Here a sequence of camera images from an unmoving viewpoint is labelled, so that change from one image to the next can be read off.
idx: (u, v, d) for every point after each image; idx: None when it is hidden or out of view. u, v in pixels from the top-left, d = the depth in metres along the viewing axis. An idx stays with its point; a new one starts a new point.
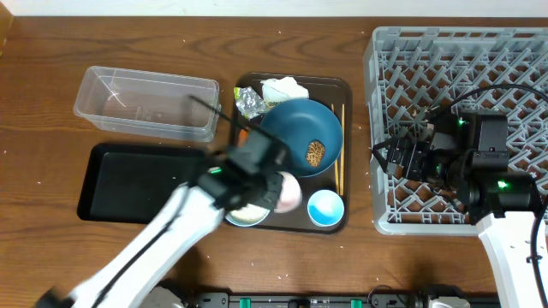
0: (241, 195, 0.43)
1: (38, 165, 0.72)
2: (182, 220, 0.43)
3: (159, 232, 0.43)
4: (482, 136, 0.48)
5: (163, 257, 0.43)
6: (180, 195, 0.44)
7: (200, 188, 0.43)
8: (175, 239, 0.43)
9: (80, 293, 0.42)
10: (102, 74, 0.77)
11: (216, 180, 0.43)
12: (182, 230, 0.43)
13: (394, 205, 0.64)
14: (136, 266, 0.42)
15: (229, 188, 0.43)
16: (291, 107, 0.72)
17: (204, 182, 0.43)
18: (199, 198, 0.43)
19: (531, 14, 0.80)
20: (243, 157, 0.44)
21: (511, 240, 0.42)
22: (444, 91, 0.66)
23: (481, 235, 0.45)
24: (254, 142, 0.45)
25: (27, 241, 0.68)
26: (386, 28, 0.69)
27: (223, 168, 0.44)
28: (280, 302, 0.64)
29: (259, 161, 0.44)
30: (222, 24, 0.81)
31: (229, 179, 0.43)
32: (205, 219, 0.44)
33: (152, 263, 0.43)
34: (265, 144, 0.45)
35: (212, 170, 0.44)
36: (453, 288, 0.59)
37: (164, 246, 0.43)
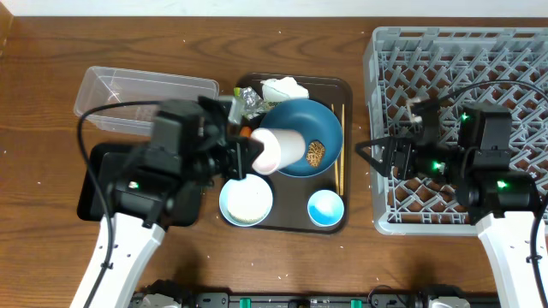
0: (174, 194, 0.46)
1: (38, 165, 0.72)
2: (119, 249, 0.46)
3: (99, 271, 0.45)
4: (485, 136, 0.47)
5: (115, 290, 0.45)
6: (104, 227, 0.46)
7: (128, 203, 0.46)
8: (122, 267, 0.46)
9: None
10: (102, 74, 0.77)
11: (140, 193, 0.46)
12: (123, 258, 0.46)
13: (394, 205, 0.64)
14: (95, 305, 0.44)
15: (157, 197, 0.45)
16: (292, 107, 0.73)
17: (129, 198, 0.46)
18: (123, 223, 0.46)
19: (531, 14, 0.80)
20: (163, 156, 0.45)
21: (511, 240, 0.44)
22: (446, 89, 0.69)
23: (481, 234, 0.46)
24: (163, 135, 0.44)
25: (27, 241, 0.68)
26: (386, 28, 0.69)
27: (140, 180, 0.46)
28: (280, 302, 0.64)
29: (177, 151, 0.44)
30: (222, 24, 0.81)
31: (157, 184, 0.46)
32: (139, 242, 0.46)
33: (110, 296, 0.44)
34: (176, 135, 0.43)
35: (133, 186, 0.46)
36: (453, 288, 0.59)
37: (114, 272, 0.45)
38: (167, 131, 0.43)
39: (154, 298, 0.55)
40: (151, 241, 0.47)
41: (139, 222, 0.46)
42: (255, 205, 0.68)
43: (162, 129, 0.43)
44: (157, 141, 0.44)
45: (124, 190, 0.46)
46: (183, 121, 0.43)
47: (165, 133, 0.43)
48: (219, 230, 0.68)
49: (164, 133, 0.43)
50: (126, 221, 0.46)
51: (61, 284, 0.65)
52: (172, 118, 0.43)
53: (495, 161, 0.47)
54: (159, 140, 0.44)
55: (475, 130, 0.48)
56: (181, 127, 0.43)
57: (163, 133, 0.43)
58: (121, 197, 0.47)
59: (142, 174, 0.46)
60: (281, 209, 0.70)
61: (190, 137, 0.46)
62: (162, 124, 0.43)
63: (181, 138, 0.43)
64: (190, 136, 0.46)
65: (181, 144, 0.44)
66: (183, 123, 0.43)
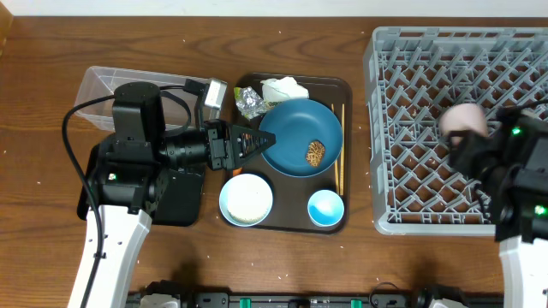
0: (153, 179, 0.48)
1: (38, 165, 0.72)
2: (110, 239, 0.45)
3: (93, 263, 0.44)
4: (535, 156, 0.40)
5: (111, 279, 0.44)
6: (92, 219, 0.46)
7: (112, 196, 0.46)
8: (116, 256, 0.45)
9: None
10: (102, 74, 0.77)
11: (121, 183, 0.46)
12: (115, 245, 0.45)
13: (394, 206, 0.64)
14: (93, 298, 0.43)
15: (139, 184, 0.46)
16: (289, 107, 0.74)
17: (110, 191, 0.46)
18: (110, 213, 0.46)
19: (531, 14, 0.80)
20: (134, 146, 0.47)
21: (533, 269, 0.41)
22: (441, 74, 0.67)
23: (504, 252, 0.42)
24: (127, 123, 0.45)
25: (27, 241, 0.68)
26: (386, 28, 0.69)
27: (118, 171, 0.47)
28: (280, 302, 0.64)
29: (144, 138, 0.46)
30: (222, 24, 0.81)
31: (134, 174, 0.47)
32: (129, 228, 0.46)
33: (107, 286, 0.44)
34: (139, 121, 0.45)
35: (110, 177, 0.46)
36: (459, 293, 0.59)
37: (108, 263, 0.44)
38: (129, 120, 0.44)
39: (152, 297, 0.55)
40: (139, 227, 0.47)
41: (124, 209, 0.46)
42: (255, 205, 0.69)
43: (122, 119, 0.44)
44: (122, 133, 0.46)
45: (104, 182, 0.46)
46: (143, 107, 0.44)
47: (128, 121, 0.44)
48: (219, 230, 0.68)
49: (128, 122, 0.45)
50: (111, 212, 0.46)
51: (62, 284, 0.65)
52: (130, 106, 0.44)
53: (533, 185, 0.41)
54: (123, 131, 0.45)
55: (522, 148, 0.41)
56: (140, 113, 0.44)
57: (125, 122, 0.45)
58: (102, 192, 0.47)
59: (118, 166, 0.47)
60: (281, 208, 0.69)
61: (152, 123, 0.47)
62: (122, 114, 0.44)
63: (143, 123, 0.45)
64: (152, 122, 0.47)
65: (145, 130, 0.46)
66: (143, 109, 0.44)
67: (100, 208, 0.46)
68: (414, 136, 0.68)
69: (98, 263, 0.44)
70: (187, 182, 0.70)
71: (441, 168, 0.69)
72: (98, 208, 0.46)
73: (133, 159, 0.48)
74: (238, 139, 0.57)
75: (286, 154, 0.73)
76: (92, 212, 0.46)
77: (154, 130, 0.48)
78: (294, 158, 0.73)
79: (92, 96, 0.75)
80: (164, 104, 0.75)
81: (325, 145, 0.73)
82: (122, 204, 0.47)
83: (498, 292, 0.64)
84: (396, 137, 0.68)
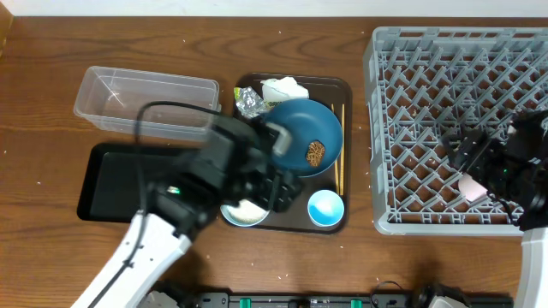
0: (206, 208, 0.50)
1: (38, 166, 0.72)
2: (144, 251, 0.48)
3: (121, 268, 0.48)
4: None
5: (129, 289, 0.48)
6: (136, 224, 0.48)
7: (162, 207, 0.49)
8: (141, 269, 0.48)
9: None
10: (102, 74, 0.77)
11: (179, 200, 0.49)
12: (146, 261, 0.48)
13: (394, 205, 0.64)
14: (109, 297, 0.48)
15: (194, 208, 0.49)
16: (289, 107, 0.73)
17: (165, 202, 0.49)
18: (156, 224, 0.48)
19: (531, 14, 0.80)
20: (207, 172, 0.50)
21: None
22: (442, 74, 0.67)
23: (525, 244, 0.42)
24: (218, 152, 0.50)
25: (27, 241, 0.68)
26: (386, 28, 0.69)
27: (181, 187, 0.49)
28: (280, 302, 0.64)
29: (221, 170, 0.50)
30: (221, 24, 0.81)
31: (193, 197, 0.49)
32: (168, 251, 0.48)
33: (124, 293, 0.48)
34: (225, 154, 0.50)
35: (172, 190, 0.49)
36: (462, 294, 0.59)
37: (130, 275, 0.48)
38: (222, 150, 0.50)
39: (159, 296, 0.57)
40: (175, 251, 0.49)
41: (169, 229, 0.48)
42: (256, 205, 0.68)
43: (214, 145, 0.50)
44: (207, 155, 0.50)
45: (163, 193, 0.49)
46: (235, 143, 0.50)
47: (216, 149, 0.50)
48: (219, 230, 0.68)
49: (216, 150, 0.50)
50: (157, 224, 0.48)
51: (61, 284, 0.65)
52: (227, 137, 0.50)
53: None
54: (207, 156, 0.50)
55: None
56: (231, 146, 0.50)
57: (214, 149, 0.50)
58: (158, 199, 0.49)
59: (183, 182, 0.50)
60: (282, 208, 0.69)
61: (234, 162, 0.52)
62: (217, 142, 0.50)
63: (229, 157, 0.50)
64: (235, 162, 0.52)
65: (225, 164, 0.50)
66: (234, 145, 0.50)
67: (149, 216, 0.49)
68: (414, 136, 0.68)
69: (125, 269, 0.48)
70: None
71: (441, 168, 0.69)
72: (147, 216, 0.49)
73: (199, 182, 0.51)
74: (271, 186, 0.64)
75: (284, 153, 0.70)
76: (139, 217, 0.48)
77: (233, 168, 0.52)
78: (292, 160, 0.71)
79: (98, 102, 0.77)
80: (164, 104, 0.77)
81: (324, 147, 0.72)
82: (169, 220, 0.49)
83: (498, 292, 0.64)
84: (396, 137, 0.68)
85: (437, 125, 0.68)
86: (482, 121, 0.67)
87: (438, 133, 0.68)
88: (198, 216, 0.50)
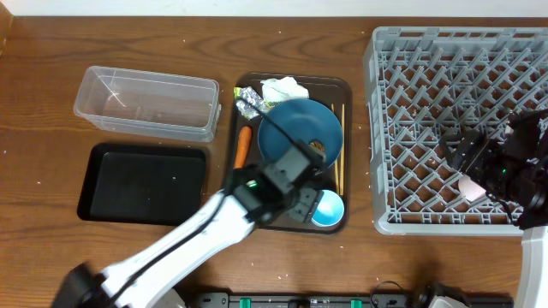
0: (274, 213, 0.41)
1: (38, 166, 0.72)
2: (217, 226, 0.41)
3: (193, 233, 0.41)
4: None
5: (187, 263, 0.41)
6: (215, 200, 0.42)
7: (233, 198, 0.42)
8: (208, 245, 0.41)
9: (110, 271, 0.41)
10: (102, 74, 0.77)
11: (250, 194, 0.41)
12: (211, 238, 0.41)
13: (394, 205, 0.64)
14: (168, 262, 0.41)
15: (262, 210, 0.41)
16: (290, 107, 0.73)
17: (237, 195, 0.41)
18: (232, 210, 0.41)
19: (531, 14, 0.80)
20: (277, 180, 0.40)
21: None
22: (441, 74, 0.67)
23: (525, 243, 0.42)
24: (294, 161, 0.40)
25: (28, 241, 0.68)
26: (386, 28, 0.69)
27: (258, 183, 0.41)
28: (280, 302, 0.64)
29: (292, 183, 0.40)
30: (221, 24, 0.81)
31: (262, 198, 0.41)
32: (237, 233, 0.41)
33: (183, 263, 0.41)
34: (301, 168, 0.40)
35: (247, 183, 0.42)
36: (461, 295, 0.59)
37: (198, 245, 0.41)
38: (299, 160, 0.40)
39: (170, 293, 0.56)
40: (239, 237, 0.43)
41: (241, 219, 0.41)
42: None
43: (293, 153, 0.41)
44: (281, 163, 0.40)
45: (240, 184, 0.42)
46: (313, 161, 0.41)
47: (293, 157, 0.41)
48: None
49: (293, 158, 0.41)
50: (231, 205, 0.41)
51: (61, 284, 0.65)
52: (308, 153, 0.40)
53: None
54: (282, 162, 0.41)
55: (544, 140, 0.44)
56: (310, 164, 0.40)
57: (292, 156, 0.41)
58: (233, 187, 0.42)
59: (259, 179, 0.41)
60: None
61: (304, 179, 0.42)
62: (299, 151, 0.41)
63: (302, 174, 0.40)
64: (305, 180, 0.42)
65: (300, 178, 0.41)
66: (312, 162, 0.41)
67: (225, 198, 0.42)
68: (414, 136, 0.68)
69: (195, 236, 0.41)
70: (191, 168, 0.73)
71: (441, 168, 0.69)
72: (226, 197, 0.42)
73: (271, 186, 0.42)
74: (314, 204, 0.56)
75: (273, 139, 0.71)
76: (219, 197, 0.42)
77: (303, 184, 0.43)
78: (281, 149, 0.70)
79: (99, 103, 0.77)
80: (165, 104, 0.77)
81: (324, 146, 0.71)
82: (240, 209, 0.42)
83: (498, 292, 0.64)
84: (396, 137, 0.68)
85: (437, 125, 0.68)
86: (481, 121, 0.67)
87: (438, 133, 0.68)
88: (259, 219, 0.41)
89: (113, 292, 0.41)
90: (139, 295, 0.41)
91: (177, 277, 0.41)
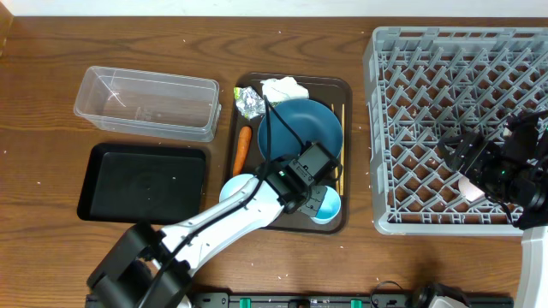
0: (297, 202, 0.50)
1: (38, 165, 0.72)
2: (255, 203, 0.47)
3: (236, 206, 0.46)
4: None
5: (234, 230, 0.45)
6: (251, 182, 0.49)
7: (267, 183, 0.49)
8: (248, 218, 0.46)
9: (168, 231, 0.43)
10: (102, 74, 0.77)
11: (279, 183, 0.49)
12: (254, 211, 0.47)
13: (394, 205, 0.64)
14: (215, 229, 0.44)
15: (287, 198, 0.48)
16: (290, 107, 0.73)
17: (271, 182, 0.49)
18: (267, 191, 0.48)
19: (531, 14, 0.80)
20: (303, 173, 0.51)
21: None
22: (441, 74, 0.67)
23: (525, 243, 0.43)
24: (315, 159, 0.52)
25: (27, 241, 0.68)
26: (386, 28, 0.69)
27: (288, 174, 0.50)
28: (280, 302, 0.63)
29: (314, 174, 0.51)
30: (221, 24, 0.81)
31: (290, 187, 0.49)
32: (273, 212, 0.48)
33: (227, 232, 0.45)
34: (322, 163, 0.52)
35: (279, 172, 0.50)
36: (462, 294, 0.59)
37: (241, 216, 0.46)
38: (319, 156, 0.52)
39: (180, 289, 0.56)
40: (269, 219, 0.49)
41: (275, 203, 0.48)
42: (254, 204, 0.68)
43: (314, 152, 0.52)
44: (304, 159, 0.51)
45: (272, 173, 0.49)
46: (332, 159, 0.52)
47: (314, 156, 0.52)
48: None
49: (315, 156, 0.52)
50: (265, 193, 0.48)
51: (61, 283, 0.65)
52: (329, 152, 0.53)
53: None
54: (306, 158, 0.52)
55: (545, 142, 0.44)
56: (329, 161, 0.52)
57: (313, 154, 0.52)
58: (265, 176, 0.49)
59: (288, 170, 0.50)
60: None
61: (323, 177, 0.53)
62: (320, 150, 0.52)
63: (323, 168, 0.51)
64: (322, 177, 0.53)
65: (320, 172, 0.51)
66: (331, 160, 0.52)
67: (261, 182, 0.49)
68: (414, 136, 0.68)
69: (239, 209, 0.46)
70: (191, 168, 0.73)
71: (441, 168, 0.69)
72: (262, 180, 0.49)
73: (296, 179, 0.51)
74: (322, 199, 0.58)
75: (276, 135, 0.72)
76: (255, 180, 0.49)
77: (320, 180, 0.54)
78: (282, 145, 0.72)
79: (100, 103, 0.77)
80: (165, 104, 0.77)
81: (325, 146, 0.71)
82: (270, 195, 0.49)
83: (499, 292, 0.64)
84: (395, 137, 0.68)
85: (437, 125, 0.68)
86: (481, 121, 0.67)
87: (438, 134, 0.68)
88: (286, 204, 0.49)
89: (170, 250, 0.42)
90: (193, 255, 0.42)
91: (223, 243, 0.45)
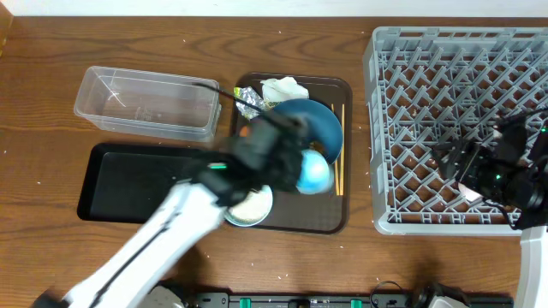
0: (244, 187, 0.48)
1: (38, 166, 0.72)
2: (182, 218, 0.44)
3: (157, 232, 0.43)
4: None
5: (163, 257, 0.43)
6: (172, 197, 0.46)
7: (200, 186, 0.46)
8: (176, 239, 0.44)
9: (74, 295, 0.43)
10: (102, 74, 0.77)
11: (214, 177, 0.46)
12: (178, 229, 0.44)
13: (394, 205, 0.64)
14: (138, 265, 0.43)
15: (229, 186, 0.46)
16: (291, 105, 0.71)
17: (205, 180, 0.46)
18: (198, 196, 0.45)
19: (531, 14, 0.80)
20: (246, 151, 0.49)
21: None
22: (441, 74, 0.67)
23: (524, 243, 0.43)
24: (261, 135, 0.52)
25: (28, 241, 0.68)
26: (386, 28, 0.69)
27: (228, 164, 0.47)
28: (280, 302, 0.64)
29: (259, 151, 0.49)
30: (221, 23, 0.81)
31: (229, 180, 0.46)
32: (206, 220, 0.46)
33: (155, 261, 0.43)
34: (269, 139, 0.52)
35: (211, 168, 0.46)
36: (462, 294, 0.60)
37: (163, 242, 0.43)
38: (269, 134, 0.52)
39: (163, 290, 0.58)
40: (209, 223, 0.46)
41: (209, 199, 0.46)
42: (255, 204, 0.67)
43: (259, 131, 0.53)
44: (249, 139, 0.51)
45: (206, 170, 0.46)
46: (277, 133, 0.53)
47: (260, 134, 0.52)
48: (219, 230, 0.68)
49: (257, 134, 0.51)
50: (196, 195, 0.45)
51: (62, 283, 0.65)
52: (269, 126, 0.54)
53: None
54: (248, 139, 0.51)
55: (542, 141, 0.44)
56: (276, 135, 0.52)
57: (249, 133, 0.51)
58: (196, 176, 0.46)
59: (228, 161, 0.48)
60: (282, 208, 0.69)
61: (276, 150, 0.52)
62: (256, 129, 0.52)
63: (271, 145, 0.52)
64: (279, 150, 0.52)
65: (268, 146, 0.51)
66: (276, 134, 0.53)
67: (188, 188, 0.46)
68: (414, 136, 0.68)
69: (158, 234, 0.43)
70: None
71: None
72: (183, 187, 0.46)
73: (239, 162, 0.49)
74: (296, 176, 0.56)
75: None
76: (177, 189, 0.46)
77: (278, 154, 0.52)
78: None
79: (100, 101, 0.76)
80: (164, 104, 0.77)
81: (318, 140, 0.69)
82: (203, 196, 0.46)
83: (498, 293, 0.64)
84: (395, 137, 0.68)
85: (437, 126, 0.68)
86: (481, 121, 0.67)
87: (438, 134, 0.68)
88: (232, 197, 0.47)
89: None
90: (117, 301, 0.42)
91: (156, 274, 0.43)
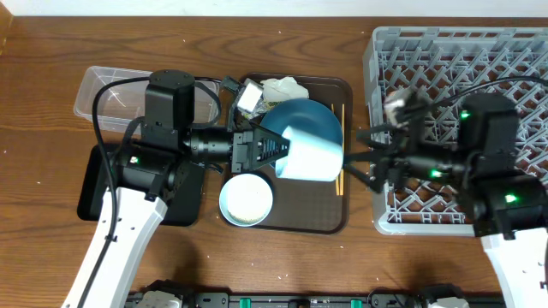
0: (174, 169, 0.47)
1: (38, 165, 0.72)
2: (123, 222, 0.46)
3: (105, 244, 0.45)
4: (489, 139, 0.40)
5: (121, 262, 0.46)
6: (107, 199, 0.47)
7: (123, 188, 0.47)
8: (128, 240, 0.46)
9: None
10: (102, 74, 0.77)
11: (143, 168, 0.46)
12: (123, 233, 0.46)
13: (394, 206, 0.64)
14: (104, 272, 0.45)
15: (159, 171, 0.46)
16: (288, 106, 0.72)
17: (130, 175, 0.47)
18: (128, 194, 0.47)
19: (530, 14, 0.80)
20: (160, 131, 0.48)
21: (522, 265, 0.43)
22: (441, 74, 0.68)
23: (487, 251, 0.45)
24: (158, 108, 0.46)
25: (28, 241, 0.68)
26: (386, 28, 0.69)
27: (139, 156, 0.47)
28: (280, 302, 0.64)
29: (174, 124, 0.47)
30: (221, 23, 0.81)
31: (151, 166, 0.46)
32: (145, 216, 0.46)
33: (120, 263, 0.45)
34: (169, 108, 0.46)
35: (132, 160, 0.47)
36: (450, 287, 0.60)
37: (113, 251, 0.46)
38: (163, 107, 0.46)
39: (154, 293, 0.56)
40: (155, 215, 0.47)
41: (142, 194, 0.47)
42: (255, 205, 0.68)
43: (155, 102, 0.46)
44: (152, 117, 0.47)
45: (126, 165, 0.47)
46: (176, 92, 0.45)
47: (158, 105, 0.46)
48: (219, 230, 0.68)
49: (157, 106, 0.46)
50: (128, 195, 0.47)
51: (62, 283, 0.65)
52: (163, 91, 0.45)
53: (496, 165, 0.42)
54: (154, 115, 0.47)
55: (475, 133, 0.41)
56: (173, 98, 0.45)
57: (156, 108, 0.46)
58: (122, 173, 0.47)
59: (141, 150, 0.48)
60: (282, 209, 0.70)
61: (183, 111, 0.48)
62: (156, 97, 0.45)
63: (175, 110, 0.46)
64: (184, 113, 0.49)
65: (175, 115, 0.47)
66: (175, 95, 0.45)
67: (117, 189, 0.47)
68: None
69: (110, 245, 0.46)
70: None
71: None
72: (116, 189, 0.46)
73: (157, 145, 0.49)
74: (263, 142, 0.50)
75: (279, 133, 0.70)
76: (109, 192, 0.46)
77: (183, 120, 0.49)
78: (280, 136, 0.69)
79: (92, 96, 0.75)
80: None
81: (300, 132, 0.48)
82: (138, 189, 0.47)
83: (498, 292, 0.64)
84: None
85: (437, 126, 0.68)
86: None
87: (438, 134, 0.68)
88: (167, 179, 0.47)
89: None
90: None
91: (126, 275, 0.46)
